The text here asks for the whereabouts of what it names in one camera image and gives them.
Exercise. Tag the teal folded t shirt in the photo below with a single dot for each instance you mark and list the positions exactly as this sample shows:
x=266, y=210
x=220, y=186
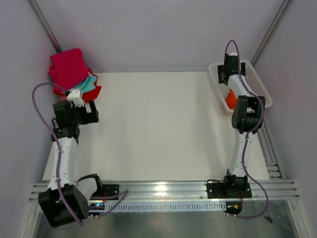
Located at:
x=87, y=85

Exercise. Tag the aluminium front rail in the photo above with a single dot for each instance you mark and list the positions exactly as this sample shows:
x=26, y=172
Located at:
x=163, y=191

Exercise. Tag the left black controller board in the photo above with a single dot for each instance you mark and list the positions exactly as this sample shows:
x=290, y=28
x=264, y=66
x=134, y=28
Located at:
x=96, y=209

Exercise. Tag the slotted grey cable duct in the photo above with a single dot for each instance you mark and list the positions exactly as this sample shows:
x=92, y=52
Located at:
x=172, y=206

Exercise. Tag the left corner aluminium post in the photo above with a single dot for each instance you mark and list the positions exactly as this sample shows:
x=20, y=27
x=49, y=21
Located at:
x=45, y=25

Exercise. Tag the orange t shirt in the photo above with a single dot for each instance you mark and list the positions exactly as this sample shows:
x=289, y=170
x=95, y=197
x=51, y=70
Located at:
x=231, y=100

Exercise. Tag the black controller board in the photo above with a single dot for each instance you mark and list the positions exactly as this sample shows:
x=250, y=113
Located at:
x=233, y=208
x=96, y=209

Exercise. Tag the magenta t shirt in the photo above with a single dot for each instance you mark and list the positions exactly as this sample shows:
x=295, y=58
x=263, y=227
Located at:
x=68, y=68

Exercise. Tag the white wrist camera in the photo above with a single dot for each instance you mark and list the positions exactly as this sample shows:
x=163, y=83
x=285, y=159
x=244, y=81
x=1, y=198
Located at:
x=75, y=95
x=233, y=54

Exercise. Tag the white plastic basket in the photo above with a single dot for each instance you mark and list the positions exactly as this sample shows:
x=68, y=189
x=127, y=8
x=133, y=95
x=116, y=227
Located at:
x=252, y=79

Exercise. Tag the aluminium rail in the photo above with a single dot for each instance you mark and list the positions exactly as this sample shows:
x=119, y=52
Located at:
x=268, y=151
x=163, y=191

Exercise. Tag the pink folded t shirt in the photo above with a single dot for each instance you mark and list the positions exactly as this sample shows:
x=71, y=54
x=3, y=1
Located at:
x=62, y=97

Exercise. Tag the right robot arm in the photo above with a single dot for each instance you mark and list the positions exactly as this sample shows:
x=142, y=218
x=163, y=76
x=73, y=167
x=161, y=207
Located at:
x=246, y=119

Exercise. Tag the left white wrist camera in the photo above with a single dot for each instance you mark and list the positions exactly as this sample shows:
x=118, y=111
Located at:
x=75, y=95

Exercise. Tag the red folded t shirt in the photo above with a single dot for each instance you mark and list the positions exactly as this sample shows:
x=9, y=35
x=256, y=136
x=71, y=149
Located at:
x=92, y=93

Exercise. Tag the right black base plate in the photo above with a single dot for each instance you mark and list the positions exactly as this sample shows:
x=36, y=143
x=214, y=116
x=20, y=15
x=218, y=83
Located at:
x=221, y=190

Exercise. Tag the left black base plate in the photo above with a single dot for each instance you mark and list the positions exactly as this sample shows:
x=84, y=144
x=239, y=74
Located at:
x=110, y=191

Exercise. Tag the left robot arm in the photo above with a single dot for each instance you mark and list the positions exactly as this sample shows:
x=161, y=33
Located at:
x=66, y=200

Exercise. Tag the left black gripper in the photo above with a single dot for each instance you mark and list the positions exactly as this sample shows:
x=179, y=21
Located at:
x=89, y=117

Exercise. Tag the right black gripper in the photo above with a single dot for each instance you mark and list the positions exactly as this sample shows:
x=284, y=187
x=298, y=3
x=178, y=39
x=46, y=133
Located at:
x=220, y=70

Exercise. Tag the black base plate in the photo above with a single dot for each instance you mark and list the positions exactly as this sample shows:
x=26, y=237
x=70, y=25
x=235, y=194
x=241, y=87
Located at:
x=221, y=190
x=110, y=191

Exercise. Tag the right corner aluminium post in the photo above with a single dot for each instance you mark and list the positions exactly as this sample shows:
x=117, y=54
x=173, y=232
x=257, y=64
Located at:
x=277, y=19

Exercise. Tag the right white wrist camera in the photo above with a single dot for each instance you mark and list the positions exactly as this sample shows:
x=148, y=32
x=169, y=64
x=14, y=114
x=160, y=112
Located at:
x=233, y=54

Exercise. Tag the corner aluminium post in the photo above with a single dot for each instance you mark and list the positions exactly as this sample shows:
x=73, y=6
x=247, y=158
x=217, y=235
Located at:
x=277, y=19
x=45, y=25

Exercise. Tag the right side aluminium rail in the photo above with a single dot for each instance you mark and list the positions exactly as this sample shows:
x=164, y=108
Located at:
x=268, y=151

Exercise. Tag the right black controller board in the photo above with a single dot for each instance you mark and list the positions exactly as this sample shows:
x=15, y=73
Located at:
x=233, y=208

